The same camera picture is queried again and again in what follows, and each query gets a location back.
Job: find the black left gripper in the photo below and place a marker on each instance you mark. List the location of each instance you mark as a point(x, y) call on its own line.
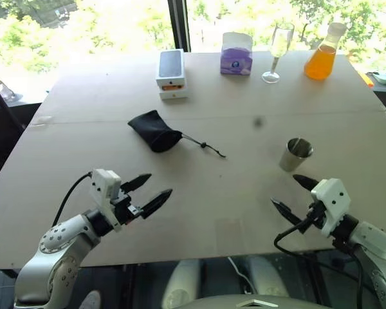
point(125, 207)

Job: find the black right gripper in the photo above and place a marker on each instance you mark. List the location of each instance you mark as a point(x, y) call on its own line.
point(316, 213)

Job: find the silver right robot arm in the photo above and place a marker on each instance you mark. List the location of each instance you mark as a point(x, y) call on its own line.
point(373, 242)

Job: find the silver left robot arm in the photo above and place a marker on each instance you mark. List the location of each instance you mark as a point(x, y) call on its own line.
point(58, 239)

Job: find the stainless steel cup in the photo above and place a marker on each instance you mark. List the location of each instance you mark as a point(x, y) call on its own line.
point(291, 159)

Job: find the white rounded robot leg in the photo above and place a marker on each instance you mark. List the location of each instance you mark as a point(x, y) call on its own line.
point(264, 275)
point(181, 283)

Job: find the plain white phone box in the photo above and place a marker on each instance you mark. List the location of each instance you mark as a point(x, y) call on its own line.
point(173, 95)

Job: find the grey robot torso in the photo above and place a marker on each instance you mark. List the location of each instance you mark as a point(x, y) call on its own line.
point(254, 303)

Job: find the clear champagne glass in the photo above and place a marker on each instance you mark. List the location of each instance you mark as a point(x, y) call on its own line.
point(271, 77)

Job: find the white phone box, black print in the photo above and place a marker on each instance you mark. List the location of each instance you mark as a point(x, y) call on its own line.
point(171, 67)

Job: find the glass flask with orange liquid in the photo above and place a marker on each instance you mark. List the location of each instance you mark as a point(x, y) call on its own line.
point(320, 64)

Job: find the orange object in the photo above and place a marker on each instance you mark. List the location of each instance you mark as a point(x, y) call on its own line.
point(369, 80)

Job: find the teal plastic object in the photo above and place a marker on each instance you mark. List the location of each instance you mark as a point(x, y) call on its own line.
point(384, 79)

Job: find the purple tissue box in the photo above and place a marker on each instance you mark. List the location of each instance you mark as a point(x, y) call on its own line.
point(236, 61)

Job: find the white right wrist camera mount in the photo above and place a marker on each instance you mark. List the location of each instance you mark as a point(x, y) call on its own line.
point(333, 197)

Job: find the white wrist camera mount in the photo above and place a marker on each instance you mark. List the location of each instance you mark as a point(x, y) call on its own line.
point(104, 186)
point(333, 197)

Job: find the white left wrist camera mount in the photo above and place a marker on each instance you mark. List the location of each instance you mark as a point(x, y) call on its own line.
point(104, 186)

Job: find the dark window frame post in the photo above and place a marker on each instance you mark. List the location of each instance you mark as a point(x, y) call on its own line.
point(179, 22)

